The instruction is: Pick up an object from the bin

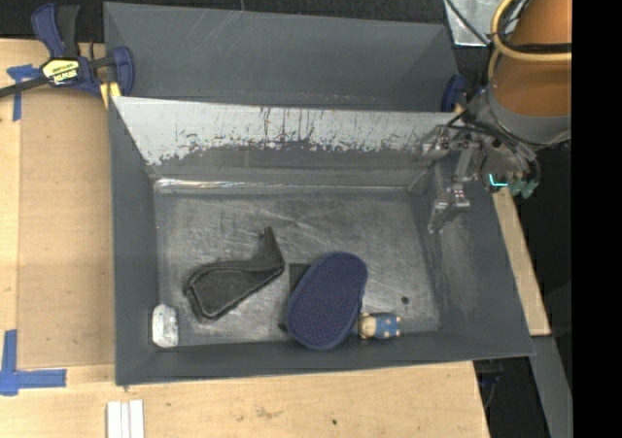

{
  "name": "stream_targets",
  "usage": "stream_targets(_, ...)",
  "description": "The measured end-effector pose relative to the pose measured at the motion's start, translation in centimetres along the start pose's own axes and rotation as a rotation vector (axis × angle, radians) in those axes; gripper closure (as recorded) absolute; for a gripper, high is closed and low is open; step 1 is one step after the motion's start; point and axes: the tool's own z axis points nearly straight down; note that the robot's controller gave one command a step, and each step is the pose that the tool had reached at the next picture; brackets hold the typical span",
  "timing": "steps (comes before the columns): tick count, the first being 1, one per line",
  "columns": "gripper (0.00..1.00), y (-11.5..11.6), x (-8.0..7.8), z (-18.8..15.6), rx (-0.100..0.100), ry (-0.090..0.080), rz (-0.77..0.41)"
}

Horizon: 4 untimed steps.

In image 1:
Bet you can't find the black curved flat piece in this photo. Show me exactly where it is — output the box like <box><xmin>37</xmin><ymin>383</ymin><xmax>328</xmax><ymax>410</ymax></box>
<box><xmin>183</xmin><ymin>225</ymin><xmax>286</xmax><ymax>323</ymax></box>

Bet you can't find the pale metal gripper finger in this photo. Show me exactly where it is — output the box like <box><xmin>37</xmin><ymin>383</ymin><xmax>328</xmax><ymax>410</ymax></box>
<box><xmin>427</xmin><ymin>185</ymin><xmax>472</xmax><ymax>235</ymax></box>
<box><xmin>420</xmin><ymin>125</ymin><xmax>481</xmax><ymax>156</ymax></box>

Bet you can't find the grey metal bin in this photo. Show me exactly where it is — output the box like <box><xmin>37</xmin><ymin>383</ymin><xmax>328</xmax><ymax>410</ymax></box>
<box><xmin>102</xmin><ymin>1</ymin><xmax>536</xmax><ymax>387</ymax></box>

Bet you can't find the blue dotted oval pad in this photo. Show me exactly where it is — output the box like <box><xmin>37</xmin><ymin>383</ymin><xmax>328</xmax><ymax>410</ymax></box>
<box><xmin>285</xmin><ymin>251</ymin><xmax>369</xmax><ymax>352</ymax></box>

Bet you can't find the white speckled round lump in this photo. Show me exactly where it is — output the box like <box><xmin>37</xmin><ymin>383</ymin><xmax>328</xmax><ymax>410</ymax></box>
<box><xmin>151</xmin><ymin>303</ymin><xmax>180</xmax><ymax>349</ymax></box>

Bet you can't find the small toy figure in blue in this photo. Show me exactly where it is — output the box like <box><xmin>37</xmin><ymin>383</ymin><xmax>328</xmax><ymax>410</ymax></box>
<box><xmin>357</xmin><ymin>311</ymin><xmax>403</xmax><ymax>342</ymax></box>

